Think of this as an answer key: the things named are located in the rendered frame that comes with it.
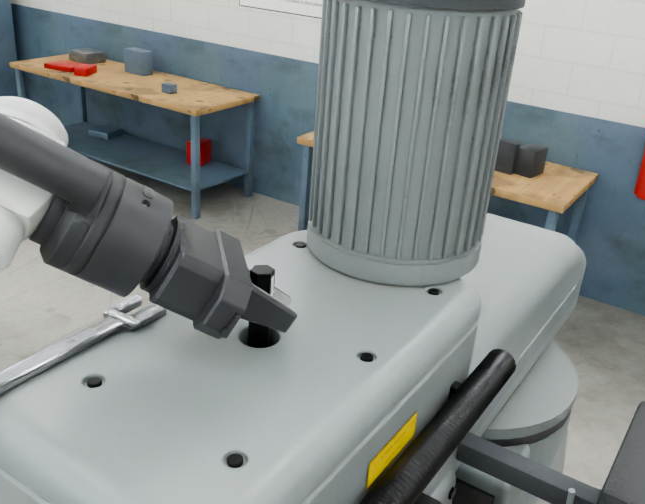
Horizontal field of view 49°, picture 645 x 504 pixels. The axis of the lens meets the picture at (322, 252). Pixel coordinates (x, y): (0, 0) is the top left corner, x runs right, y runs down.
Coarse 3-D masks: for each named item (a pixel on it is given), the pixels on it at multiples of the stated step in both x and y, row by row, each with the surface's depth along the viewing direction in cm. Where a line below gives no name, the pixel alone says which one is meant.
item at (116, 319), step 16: (128, 304) 66; (112, 320) 63; (128, 320) 64; (144, 320) 64; (80, 336) 61; (96, 336) 61; (48, 352) 58; (64, 352) 58; (16, 368) 56; (32, 368) 56; (48, 368) 57; (0, 384) 54; (16, 384) 55
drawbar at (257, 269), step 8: (256, 272) 61; (264, 272) 61; (272, 272) 61; (256, 280) 61; (264, 280) 61; (264, 288) 61; (248, 328) 64; (256, 328) 63; (264, 328) 63; (248, 336) 64; (256, 336) 63; (264, 336) 63; (248, 344) 64; (256, 344) 63; (264, 344) 63
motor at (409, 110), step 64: (384, 0) 63; (448, 0) 62; (512, 0) 65; (320, 64) 73; (384, 64) 65; (448, 64) 65; (512, 64) 70; (320, 128) 74; (384, 128) 68; (448, 128) 67; (320, 192) 76; (384, 192) 71; (448, 192) 71; (320, 256) 78; (384, 256) 73; (448, 256) 75
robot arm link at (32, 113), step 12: (12, 96) 53; (0, 108) 52; (12, 108) 52; (24, 108) 53; (36, 108) 53; (24, 120) 52; (36, 120) 53; (48, 120) 53; (48, 132) 53; (60, 132) 54
